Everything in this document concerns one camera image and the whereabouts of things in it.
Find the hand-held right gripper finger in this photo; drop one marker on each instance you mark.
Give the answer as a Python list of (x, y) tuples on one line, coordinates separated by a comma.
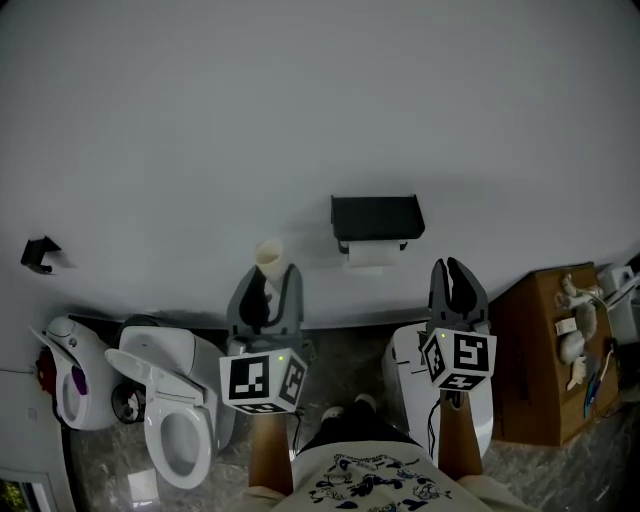
[(438, 300), (467, 300)]

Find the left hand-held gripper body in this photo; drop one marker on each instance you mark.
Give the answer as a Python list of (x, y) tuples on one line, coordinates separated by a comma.
[(250, 380)]

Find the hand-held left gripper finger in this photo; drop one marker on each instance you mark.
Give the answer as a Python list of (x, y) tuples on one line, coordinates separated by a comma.
[(294, 305), (250, 305)]

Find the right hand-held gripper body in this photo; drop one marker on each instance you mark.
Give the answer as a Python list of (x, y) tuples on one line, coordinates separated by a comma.
[(467, 355)]

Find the cardboard tube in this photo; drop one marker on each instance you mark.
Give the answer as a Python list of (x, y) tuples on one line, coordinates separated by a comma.
[(271, 260)]

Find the white toilet paper roll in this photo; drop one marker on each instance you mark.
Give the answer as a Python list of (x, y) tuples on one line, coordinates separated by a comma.
[(372, 255)]

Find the person's right forearm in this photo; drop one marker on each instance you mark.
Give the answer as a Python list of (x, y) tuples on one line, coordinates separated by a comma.
[(460, 435)]

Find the person's left forearm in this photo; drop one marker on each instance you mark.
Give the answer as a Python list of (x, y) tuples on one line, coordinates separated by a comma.
[(270, 450)]

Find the white closed-lid toilet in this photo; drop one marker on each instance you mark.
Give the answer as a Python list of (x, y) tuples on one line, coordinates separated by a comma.
[(405, 380)]

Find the white open-lid toilet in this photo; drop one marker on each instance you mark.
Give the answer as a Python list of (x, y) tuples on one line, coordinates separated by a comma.
[(170, 380)]

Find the white egg-shaped toilet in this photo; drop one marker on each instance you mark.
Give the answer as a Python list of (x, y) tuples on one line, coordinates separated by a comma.
[(95, 360)]

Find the large closed cardboard box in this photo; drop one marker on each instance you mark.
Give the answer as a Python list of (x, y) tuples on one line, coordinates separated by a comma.
[(530, 360)]

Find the white shoe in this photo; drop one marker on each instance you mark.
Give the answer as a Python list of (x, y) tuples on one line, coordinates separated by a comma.
[(332, 413), (365, 400)]

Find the black shelf paper holder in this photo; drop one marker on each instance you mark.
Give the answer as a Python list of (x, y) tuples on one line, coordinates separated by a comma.
[(375, 217)]

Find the white stuffed pouch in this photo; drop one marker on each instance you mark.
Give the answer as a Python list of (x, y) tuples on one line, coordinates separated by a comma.
[(571, 346)]

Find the beige wooden figure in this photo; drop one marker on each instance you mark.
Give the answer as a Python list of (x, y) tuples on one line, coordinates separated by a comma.
[(577, 372)]

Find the person's black trousers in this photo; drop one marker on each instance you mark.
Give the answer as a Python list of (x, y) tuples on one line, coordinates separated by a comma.
[(360, 425)]

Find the clear plastic bag with items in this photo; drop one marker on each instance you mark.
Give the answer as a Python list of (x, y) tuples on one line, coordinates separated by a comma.
[(586, 320)]

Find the black waste bin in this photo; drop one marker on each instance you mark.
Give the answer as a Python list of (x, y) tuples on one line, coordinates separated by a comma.
[(127, 402)]

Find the blue toothbrush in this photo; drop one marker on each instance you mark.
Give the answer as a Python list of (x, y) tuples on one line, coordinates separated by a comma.
[(595, 390)]

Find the person's printed cream shirt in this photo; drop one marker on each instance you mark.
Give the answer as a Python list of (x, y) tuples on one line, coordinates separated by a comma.
[(380, 480)]

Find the purple cloth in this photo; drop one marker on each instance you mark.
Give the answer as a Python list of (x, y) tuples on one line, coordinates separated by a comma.
[(79, 380)]

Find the red vacuum cleaner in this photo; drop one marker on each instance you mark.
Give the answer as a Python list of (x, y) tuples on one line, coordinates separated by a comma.
[(45, 372)]

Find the small black paper holder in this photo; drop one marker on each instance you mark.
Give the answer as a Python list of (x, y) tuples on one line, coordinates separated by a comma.
[(37, 250)]

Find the window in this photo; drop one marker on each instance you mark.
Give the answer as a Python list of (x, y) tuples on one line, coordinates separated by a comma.
[(12, 495)]

